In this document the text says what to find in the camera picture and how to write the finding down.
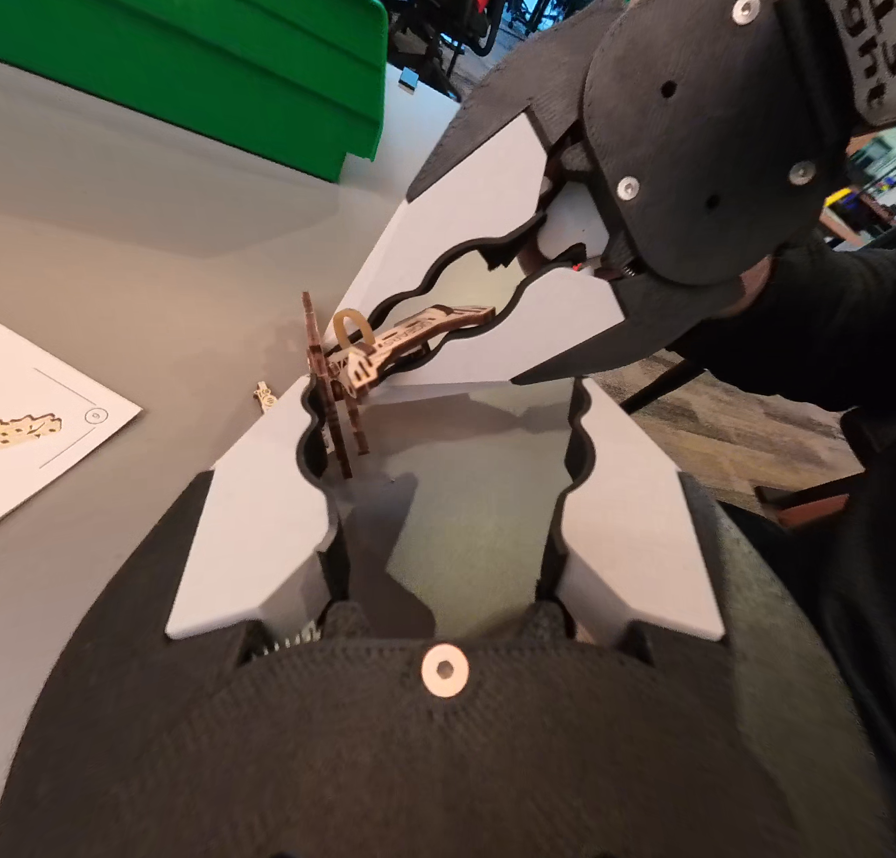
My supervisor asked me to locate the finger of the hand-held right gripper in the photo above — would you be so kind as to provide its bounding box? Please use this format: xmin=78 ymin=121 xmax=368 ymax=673
xmin=346 ymin=111 xmax=554 ymax=332
xmin=380 ymin=262 xmax=629 ymax=386

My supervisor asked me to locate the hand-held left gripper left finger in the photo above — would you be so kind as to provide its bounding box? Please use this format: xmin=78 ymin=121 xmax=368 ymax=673
xmin=166 ymin=375 xmax=344 ymax=641

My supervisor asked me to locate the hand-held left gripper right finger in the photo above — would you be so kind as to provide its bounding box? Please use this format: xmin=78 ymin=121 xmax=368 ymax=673
xmin=535 ymin=375 xmax=727 ymax=647

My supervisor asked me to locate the wooden model lever assembly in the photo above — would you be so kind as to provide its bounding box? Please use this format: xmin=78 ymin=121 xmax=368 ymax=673
xmin=301 ymin=291 xmax=372 ymax=480

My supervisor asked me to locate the wooden model frame part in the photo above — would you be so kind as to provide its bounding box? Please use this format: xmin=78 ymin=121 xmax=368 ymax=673
xmin=329 ymin=304 xmax=497 ymax=397

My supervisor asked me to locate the person's right forearm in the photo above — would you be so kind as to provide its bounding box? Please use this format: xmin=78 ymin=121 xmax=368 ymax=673
xmin=672 ymin=231 xmax=896 ymax=414

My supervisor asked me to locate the person's right hand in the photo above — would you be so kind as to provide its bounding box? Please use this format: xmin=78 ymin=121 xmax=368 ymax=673
xmin=728 ymin=256 xmax=777 ymax=315

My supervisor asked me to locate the open instruction booklet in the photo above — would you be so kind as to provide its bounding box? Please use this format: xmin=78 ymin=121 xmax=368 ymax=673
xmin=0 ymin=325 xmax=144 ymax=519

